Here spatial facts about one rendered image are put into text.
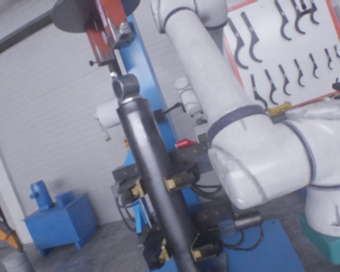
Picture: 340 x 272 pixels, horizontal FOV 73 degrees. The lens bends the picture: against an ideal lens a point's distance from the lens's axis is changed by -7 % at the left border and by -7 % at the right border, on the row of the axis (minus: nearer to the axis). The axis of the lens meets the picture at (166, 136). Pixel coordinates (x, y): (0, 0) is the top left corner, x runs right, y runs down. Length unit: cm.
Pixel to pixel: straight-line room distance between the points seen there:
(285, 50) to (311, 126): 308
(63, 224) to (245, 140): 341
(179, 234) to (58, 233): 253
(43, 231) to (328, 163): 380
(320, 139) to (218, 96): 24
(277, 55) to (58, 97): 327
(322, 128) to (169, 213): 116
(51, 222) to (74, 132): 139
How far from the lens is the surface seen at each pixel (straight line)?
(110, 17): 144
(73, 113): 406
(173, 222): 157
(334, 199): 62
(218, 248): 164
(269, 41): 358
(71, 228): 371
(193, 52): 69
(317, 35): 378
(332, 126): 56
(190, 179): 146
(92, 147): 397
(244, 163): 49
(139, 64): 195
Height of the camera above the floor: 133
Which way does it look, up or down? 5 degrees down
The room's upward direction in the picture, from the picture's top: 20 degrees counter-clockwise
